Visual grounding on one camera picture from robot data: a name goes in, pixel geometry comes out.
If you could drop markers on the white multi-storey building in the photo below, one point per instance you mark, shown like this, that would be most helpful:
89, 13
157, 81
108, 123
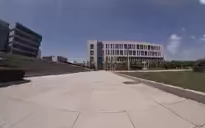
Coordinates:
126, 53

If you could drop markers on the pale concrete slab path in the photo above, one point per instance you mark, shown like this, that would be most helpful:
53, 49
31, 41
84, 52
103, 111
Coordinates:
90, 96

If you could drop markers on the low distant building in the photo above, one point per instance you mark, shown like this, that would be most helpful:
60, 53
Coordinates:
55, 59

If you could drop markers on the dark sloped embankment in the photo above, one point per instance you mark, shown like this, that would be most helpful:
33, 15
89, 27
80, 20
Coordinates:
46, 66

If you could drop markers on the row of distant trees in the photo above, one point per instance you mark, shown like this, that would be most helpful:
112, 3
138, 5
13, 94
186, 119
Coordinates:
180, 64

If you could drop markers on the dark glass office building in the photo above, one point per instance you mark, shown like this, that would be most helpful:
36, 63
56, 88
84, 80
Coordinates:
23, 40

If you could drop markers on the green grass lawn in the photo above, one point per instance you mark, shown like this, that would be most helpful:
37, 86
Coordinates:
183, 80

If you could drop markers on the dark low hedge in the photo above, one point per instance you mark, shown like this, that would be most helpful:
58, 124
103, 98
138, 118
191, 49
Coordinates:
5, 74

